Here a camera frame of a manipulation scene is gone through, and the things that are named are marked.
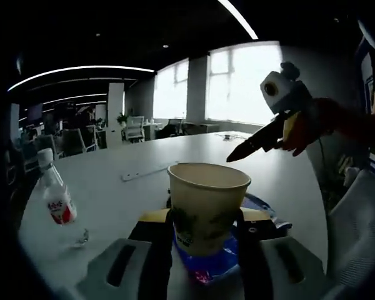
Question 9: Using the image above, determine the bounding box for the paper cup with green print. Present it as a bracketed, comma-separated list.
[166, 162, 252, 259]

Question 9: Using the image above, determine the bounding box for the small cable clutter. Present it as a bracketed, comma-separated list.
[214, 131, 248, 142]

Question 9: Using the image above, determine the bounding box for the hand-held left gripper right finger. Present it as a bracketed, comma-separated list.
[236, 207, 328, 300]

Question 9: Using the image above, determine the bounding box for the clear water bottle red label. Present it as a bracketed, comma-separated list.
[36, 147, 78, 226]

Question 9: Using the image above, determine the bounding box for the grey office chair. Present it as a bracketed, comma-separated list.
[59, 124, 98, 156]

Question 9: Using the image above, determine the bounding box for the white mesh office chair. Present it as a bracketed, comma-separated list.
[124, 115, 146, 143]

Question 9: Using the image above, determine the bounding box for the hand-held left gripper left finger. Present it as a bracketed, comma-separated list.
[81, 209, 173, 300]

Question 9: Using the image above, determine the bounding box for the white flat strip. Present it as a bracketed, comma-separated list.
[121, 164, 176, 183]

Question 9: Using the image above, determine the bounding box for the person's right hand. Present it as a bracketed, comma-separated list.
[291, 97, 345, 158]

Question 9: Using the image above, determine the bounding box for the blue floral tissue pack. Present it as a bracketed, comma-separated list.
[172, 236, 242, 286]

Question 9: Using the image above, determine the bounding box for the white round table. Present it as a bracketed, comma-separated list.
[18, 131, 329, 300]

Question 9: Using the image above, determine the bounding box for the person's own clothing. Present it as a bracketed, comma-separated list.
[354, 17, 375, 179]

